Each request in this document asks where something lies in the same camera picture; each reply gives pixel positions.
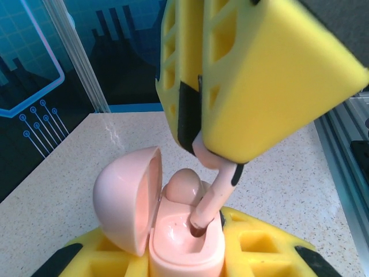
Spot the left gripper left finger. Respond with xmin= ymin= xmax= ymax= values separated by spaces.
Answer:
xmin=31 ymin=226 xmax=150 ymax=277

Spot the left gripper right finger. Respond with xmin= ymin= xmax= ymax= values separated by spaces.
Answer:
xmin=219 ymin=206 xmax=338 ymax=277

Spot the aluminium base frame rail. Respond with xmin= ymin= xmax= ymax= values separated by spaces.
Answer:
xmin=314 ymin=89 xmax=369 ymax=208

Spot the right aluminium corner post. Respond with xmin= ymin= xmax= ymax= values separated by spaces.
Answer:
xmin=43 ymin=0 xmax=112 ymax=114

